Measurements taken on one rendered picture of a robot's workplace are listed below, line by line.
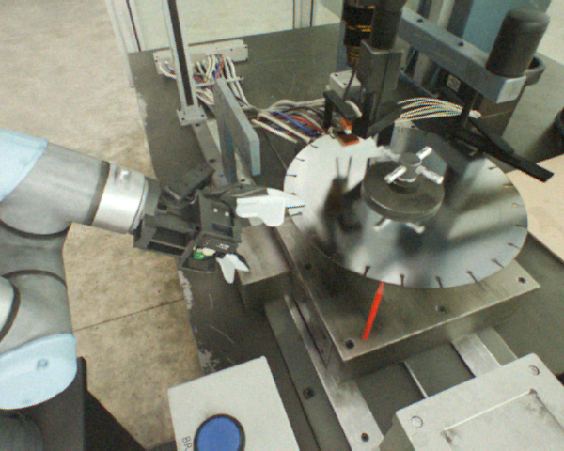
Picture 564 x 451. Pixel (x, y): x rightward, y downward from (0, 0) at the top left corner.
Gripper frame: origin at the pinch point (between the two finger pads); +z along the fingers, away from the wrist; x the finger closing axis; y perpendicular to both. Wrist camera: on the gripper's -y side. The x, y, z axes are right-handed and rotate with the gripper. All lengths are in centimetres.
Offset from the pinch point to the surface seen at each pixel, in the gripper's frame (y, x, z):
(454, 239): 10.4, 16.7, 13.9
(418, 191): 2.4, 16.9, 12.0
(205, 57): -90, -13, 1
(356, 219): 4.8, 10.6, 4.8
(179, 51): -58, -3, -13
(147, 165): -142, -99, 11
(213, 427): 25.3, -4.3, -10.0
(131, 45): -107, -28, -19
